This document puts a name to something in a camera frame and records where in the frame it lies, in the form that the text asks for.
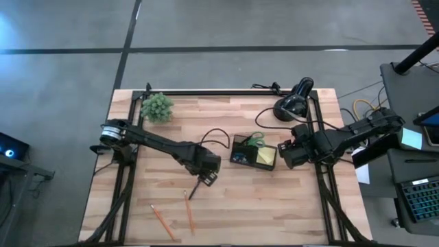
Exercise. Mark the light blue paper note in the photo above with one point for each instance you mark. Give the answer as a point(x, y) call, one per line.
point(411, 139)

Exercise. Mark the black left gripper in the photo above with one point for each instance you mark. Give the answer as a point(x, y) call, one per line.
point(205, 161)

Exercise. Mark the black aluminium rig frame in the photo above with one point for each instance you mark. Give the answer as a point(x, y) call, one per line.
point(223, 92)

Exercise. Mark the red striped floor mat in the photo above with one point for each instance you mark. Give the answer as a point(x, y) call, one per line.
point(423, 17)

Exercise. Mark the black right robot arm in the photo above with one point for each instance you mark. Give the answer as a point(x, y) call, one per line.
point(370, 127)

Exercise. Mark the long black pen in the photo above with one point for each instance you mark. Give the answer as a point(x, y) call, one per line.
point(192, 193)

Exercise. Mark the black mesh desk organizer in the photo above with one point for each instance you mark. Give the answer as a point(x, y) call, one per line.
point(240, 147)

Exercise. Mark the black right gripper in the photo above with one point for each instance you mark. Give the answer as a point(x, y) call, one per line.
point(305, 147)

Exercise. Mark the black gooseneck desk lamp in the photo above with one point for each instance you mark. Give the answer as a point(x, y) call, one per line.
point(291, 106)

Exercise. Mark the black side panel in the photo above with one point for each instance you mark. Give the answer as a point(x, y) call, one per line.
point(374, 152)

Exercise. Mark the black device with blue light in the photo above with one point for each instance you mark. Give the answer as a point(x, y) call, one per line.
point(13, 147)

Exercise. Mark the green potted plant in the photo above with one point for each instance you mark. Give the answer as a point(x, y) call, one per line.
point(157, 108)

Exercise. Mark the black round post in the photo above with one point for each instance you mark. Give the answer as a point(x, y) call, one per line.
point(415, 55)

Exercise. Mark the yellow sticky note pad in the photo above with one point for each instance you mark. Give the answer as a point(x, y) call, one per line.
point(267, 156)

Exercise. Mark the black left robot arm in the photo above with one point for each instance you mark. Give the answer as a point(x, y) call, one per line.
point(154, 142)

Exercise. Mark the white paper sheet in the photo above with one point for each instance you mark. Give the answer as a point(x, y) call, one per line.
point(363, 175)

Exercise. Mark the grey side desk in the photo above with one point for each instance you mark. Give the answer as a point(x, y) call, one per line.
point(404, 103)

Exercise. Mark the monitor screen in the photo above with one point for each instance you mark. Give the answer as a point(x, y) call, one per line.
point(432, 120)

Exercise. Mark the orange pencil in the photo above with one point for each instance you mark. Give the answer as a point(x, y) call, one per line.
point(163, 222)
point(188, 212)

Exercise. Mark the grey equipment stand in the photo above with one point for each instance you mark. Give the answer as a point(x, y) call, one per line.
point(20, 169)

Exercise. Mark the backlit keyboard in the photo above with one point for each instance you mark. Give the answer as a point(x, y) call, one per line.
point(422, 200)

